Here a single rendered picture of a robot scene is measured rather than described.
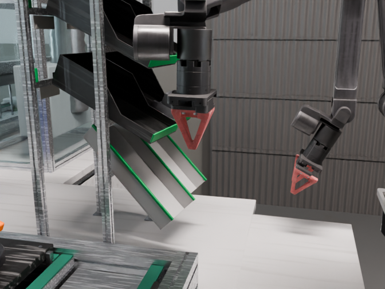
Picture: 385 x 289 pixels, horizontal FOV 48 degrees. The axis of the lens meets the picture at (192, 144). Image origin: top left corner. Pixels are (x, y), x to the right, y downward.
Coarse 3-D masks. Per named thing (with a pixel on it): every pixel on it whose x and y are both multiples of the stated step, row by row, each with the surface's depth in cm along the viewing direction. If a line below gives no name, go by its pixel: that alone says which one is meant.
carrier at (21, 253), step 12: (0, 240) 98; (12, 240) 98; (24, 240) 98; (0, 252) 88; (12, 252) 92; (24, 252) 92; (36, 252) 92; (0, 264) 86; (12, 264) 88; (24, 264) 88; (36, 264) 90; (0, 276) 83; (12, 276) 83; (24, 276) 86; (0, 288) 79; (12, 288) 82
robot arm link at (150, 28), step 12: (192, 0) 68; (204, 0) 68; (168, 12) 69; (180, 12) 69; (192, 12) 68; (204, 12) 68; (144, 24) 70; (156, 24) 70; (168, 24) 70; (144, 36) 69; (156, 36) 69; (168, 36) 69; (144, 48) 69; (156, 48) 69; (168, 48) 69; (168, 60) 72
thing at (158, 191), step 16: (96, 128) 99; (112, 128) 111; (96, 144) 100; (112, 144) 106; (128, 144) 111; (144, 144) 110; (112, 160) 99; (128, 160) 107; (144, 160) 111; (160, 160) 109; (128, 176) 99; (144, 176) 107; (160, 176) 110; (144, 192) 98; (160, 192) 107; (176, 192) 109; (144, 208) 99; (160, 208) 97; (176, 208) 108; (160, 224) 98
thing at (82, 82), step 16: (64, 64) 98; (80, 64) 106; (112, 64) 108; (64, 80) 99; (80, 80) 97; (112, 80) 109; (128, 80) 107; (80, 96) 98; (112, 96) 108; (128, 96) 108; (112, 112) 96; (128, 112) 103; (144, 112) 107; (160, 112) 106; (128, 128) 95; (144, 128) 94; (160, 128) 103; (176, 128) 105
